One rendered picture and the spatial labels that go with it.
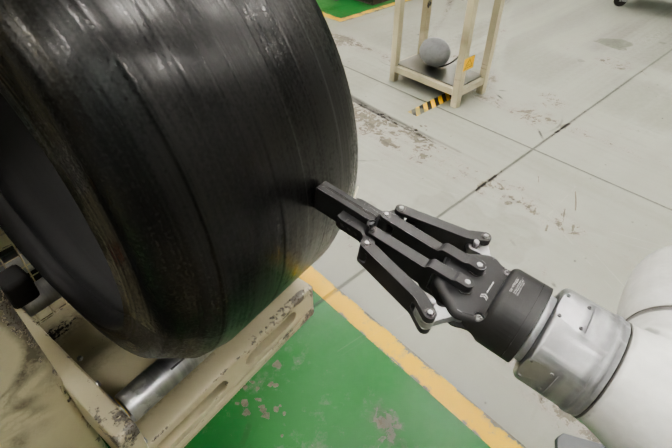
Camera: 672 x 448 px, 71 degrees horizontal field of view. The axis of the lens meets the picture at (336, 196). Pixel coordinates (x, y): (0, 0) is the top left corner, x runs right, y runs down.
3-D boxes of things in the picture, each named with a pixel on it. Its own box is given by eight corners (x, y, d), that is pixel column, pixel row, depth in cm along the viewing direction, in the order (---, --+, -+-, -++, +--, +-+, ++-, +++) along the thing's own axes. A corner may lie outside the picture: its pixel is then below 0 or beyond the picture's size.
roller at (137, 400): (130, 429, 60) (107, 401, 60) (125, 429, 63) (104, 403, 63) (307, 266, 82) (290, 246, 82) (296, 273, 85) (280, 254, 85)
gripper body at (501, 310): (567, 271, 41) (471, 217, 44) (534, 339, 36) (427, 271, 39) (533, 318, 46) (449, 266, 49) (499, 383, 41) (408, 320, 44)
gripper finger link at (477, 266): (481, 273, 42) (488, 264, 43) (379, 209, 46) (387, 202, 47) (468, 298, 45) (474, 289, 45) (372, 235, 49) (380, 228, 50)
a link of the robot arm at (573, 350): (615, 385, 33) (533, 334, 35) (557, 433, 39) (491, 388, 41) (641, 301, 38) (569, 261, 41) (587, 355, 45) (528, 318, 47)
